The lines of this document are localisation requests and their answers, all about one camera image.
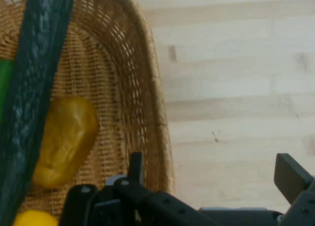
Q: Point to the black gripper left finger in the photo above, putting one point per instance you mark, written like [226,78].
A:
[152,206]

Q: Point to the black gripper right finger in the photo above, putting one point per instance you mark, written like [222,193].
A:
[292,179]

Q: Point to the dark green cucumber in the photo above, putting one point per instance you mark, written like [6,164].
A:
[32,83]

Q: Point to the orange bell pepper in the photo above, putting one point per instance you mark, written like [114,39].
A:
[66,142]

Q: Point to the yellow bell pepper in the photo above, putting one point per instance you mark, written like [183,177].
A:
[34,218]

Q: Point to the woven wicker basket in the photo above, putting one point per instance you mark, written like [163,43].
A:
[118,88]

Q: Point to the green bell pepper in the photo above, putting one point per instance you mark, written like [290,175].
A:
[5,85]

